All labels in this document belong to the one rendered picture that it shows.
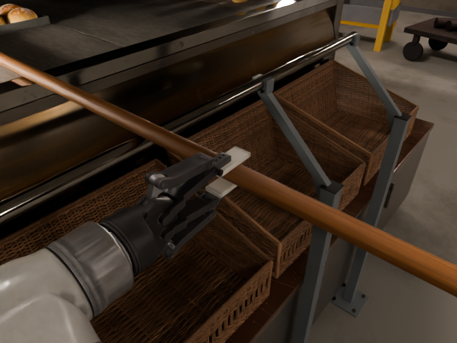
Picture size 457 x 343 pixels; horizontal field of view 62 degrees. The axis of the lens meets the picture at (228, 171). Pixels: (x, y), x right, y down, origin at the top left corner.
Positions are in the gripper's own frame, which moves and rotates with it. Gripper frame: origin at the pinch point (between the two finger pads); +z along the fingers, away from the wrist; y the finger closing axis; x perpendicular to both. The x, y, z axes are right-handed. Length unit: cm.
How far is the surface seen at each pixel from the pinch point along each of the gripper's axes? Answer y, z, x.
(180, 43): 3, 45, -56
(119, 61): 2, 22, -56
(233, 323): 57, 10, -6
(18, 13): -3, 19, -102
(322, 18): 13, 138, -57
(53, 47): 1, 16, -77
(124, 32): 1, 38, -74
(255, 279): 47, 18, -6
